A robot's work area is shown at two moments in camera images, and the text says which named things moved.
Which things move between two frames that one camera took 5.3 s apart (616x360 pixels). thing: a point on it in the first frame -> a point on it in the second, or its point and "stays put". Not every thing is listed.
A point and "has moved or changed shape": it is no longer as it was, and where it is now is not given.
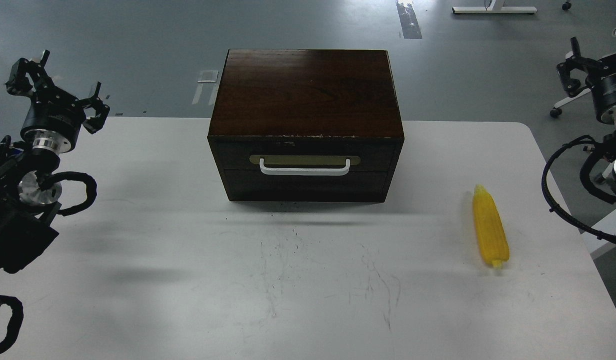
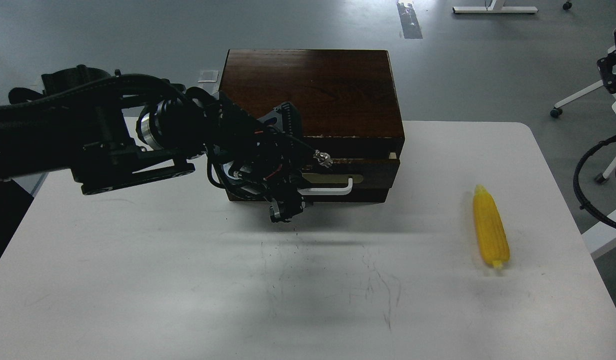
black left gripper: (50, 109) -> (247, 155)
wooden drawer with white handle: (309, 158) has moved or changed shape
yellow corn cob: (490, 227) stays put
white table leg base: (497, 7) stays put
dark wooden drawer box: (307, 125) stays put
